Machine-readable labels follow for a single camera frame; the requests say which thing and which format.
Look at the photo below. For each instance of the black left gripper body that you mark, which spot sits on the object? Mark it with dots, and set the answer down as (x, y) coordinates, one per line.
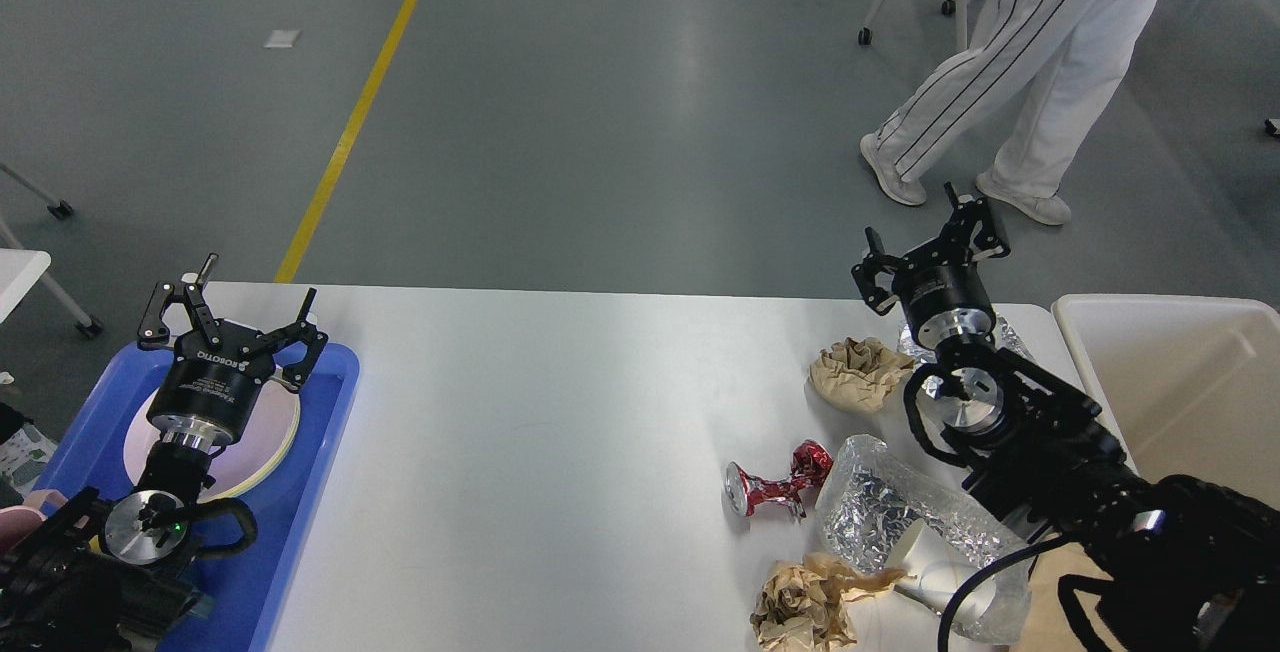
(210, 393)

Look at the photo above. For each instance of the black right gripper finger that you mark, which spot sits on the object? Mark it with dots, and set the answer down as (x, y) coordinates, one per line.
(973, 233)
(874, 274)

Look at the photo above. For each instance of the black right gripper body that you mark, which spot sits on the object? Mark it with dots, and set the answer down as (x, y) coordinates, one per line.
(945, 302)

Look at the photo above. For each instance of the pink plate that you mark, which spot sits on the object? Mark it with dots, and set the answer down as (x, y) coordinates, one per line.
(141, 434)

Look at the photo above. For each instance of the foil ball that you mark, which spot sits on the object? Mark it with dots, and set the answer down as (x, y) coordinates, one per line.
(871, 497)

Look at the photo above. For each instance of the pink ribbed mug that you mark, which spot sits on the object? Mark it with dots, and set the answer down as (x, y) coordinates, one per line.
(24, 518)

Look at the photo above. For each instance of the white cup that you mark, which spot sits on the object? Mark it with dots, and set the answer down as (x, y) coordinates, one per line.
(932, 570)

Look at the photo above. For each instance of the clear plastic wrap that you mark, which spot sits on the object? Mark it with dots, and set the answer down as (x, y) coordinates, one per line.
(996, 611)

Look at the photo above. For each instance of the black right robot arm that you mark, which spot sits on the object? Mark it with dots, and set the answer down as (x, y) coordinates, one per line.
(1187, 565)

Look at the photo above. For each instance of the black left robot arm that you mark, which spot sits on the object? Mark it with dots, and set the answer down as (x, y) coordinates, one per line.
(113, 575)

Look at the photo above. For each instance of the yellow plate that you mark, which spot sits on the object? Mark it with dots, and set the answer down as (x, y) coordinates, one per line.
(266, 440)

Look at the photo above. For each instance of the crumpled foil sheet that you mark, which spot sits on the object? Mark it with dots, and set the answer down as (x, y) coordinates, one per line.
(1004, 336)

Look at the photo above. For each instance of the crumpled brown paper back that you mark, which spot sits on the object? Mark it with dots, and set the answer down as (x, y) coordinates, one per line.
(858, 375)

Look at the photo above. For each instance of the crumpled brown paper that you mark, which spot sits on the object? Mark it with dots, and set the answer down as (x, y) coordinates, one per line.
(805, 606)
(858, 375)

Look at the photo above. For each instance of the white side table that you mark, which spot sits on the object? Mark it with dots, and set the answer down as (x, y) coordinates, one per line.
(22, 268)

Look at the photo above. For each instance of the crushed red can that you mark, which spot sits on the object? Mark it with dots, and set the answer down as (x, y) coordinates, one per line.
(810, 466)

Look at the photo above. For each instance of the person in white tracksuit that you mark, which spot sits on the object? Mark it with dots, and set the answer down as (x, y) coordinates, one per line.
(1066, 56)

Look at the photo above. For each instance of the white plastic bin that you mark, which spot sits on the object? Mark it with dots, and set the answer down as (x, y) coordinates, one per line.
(1192, 383)

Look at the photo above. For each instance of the crumpled brown paper front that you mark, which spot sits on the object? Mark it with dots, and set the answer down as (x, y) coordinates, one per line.
(805, 606)

